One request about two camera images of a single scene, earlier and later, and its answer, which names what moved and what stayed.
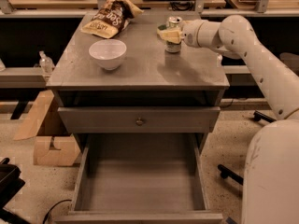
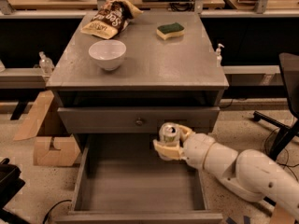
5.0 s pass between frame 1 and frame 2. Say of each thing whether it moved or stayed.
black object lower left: stayed
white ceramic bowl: stayed
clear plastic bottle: stayed
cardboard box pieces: stayed
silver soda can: moved
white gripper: moved
